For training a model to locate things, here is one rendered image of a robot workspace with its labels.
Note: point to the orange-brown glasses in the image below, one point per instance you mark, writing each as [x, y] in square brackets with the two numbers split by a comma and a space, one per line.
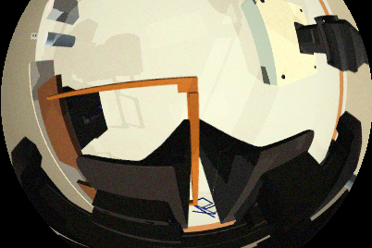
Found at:
[186, 85]

